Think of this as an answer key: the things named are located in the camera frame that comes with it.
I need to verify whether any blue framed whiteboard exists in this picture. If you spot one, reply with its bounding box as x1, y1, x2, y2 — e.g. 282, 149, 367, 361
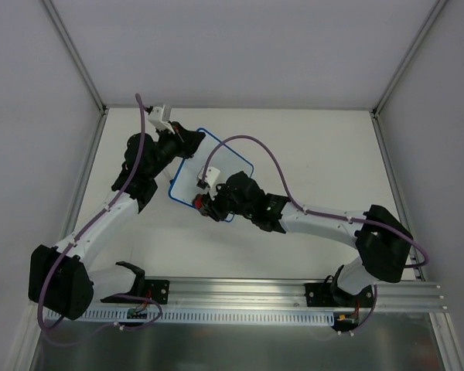
168, 128, 254, 209

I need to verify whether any red whiteboard eraser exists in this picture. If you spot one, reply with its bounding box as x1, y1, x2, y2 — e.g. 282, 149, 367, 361
193, 195, 203, 210

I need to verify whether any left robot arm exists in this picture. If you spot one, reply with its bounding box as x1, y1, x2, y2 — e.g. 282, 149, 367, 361
28, 121, 206, 320

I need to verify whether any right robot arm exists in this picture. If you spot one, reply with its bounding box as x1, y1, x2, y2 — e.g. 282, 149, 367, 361
193, 172, 412, 306

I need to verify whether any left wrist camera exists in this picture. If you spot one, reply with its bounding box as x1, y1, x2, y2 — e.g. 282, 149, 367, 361
145, 104, 175, 134

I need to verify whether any left aluminium frame post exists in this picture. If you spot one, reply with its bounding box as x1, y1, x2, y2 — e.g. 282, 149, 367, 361
41, 0, 109, 117

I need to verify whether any aluminium frame post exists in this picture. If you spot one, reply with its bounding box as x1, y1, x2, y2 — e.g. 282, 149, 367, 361
373, 0, 449, 117
41, 0, 109, 117

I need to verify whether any aluminium mounting rail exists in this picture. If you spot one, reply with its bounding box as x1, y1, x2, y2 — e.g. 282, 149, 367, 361
88, 274, 449, 314

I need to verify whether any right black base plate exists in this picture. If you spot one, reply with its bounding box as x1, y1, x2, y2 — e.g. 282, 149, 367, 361
304, 275, 374, 308

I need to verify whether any white slotted cable duct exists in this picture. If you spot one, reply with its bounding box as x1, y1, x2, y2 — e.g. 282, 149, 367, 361
42, 307, 336, 326

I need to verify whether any right aluminium frame post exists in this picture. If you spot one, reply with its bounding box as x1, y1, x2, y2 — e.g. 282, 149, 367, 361
373, 0, 449, 117

